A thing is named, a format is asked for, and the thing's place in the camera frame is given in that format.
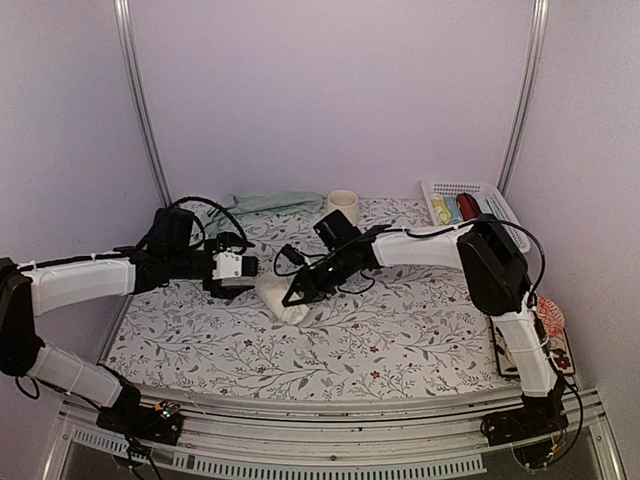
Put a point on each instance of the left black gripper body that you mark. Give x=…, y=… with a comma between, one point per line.
x=216, y=288

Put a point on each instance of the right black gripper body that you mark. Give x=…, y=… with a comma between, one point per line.
x=326, y=282

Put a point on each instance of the mint green towel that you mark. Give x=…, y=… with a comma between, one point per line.
x=287, y=202

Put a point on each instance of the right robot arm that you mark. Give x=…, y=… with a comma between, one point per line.
x=495, y=270

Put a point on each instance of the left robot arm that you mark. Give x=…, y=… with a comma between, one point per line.
x=165, y=253

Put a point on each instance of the cream ceramic mug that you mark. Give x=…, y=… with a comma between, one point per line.
x=346, y=202

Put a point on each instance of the floral table mat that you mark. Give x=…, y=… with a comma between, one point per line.
x=400, y=332

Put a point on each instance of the yellow rolled towel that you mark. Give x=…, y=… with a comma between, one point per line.
x=442, y=213

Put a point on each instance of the light blue rolled towel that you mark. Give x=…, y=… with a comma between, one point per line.
x=452, y=206

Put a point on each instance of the red rolled towel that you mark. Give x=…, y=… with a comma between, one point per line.
x=468, y=206

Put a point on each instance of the white plastic basket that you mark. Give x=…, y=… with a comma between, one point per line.
x=493, y=205

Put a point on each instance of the red patterned bowl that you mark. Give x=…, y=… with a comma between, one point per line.
x=551, y=316

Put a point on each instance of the floral square plate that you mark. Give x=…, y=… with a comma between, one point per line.
x=559, y=350

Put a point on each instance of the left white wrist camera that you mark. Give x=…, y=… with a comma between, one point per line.
x=228, y=263

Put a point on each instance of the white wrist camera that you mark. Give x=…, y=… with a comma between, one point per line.
x=228, y=263
x=293, y=255

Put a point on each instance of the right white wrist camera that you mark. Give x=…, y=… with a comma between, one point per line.
x=293, y=255

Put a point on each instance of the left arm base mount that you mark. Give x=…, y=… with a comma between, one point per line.
x=161, y=423

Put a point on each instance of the aluminium front rail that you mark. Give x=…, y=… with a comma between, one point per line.
x=427, y=438

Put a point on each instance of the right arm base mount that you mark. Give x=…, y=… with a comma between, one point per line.
x=536, y=417

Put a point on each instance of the left aluminium frame post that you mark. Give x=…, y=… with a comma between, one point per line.
x=124, y=24

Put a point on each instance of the aluminium frame post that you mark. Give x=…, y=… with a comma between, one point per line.
x=532, y=62
x=124, y=24

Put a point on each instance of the right aluminium frame post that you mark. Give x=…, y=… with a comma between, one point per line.
x=532, y=62

